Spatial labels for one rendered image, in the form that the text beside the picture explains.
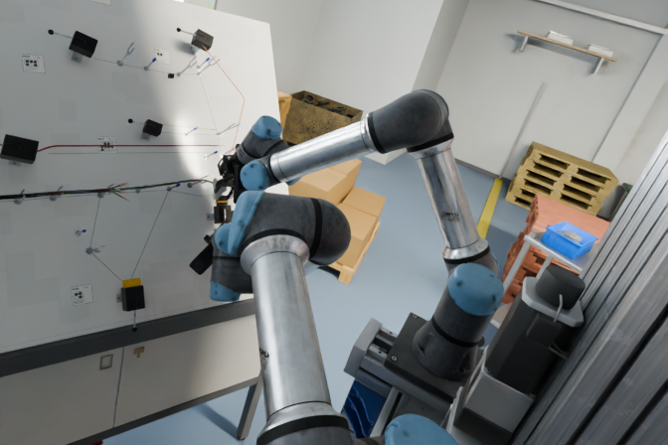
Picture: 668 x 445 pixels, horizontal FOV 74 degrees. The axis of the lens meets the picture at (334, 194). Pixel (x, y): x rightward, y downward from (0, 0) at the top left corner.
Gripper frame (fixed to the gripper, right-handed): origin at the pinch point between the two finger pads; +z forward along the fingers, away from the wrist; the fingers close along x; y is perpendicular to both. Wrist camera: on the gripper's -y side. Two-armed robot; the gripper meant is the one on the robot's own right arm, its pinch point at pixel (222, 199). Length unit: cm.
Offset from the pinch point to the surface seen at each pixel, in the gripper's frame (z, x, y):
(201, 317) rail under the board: 22.0, 5.1, -30.1
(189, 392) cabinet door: 58, -1, -46
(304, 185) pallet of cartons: 102, -127, 77
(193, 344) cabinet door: 37, 3, -34
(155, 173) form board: 2.9, 18.0, 11.0
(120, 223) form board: 9.1, 28.2, -3.0
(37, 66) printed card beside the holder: -9, 48, 36
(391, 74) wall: 142, -380, 291
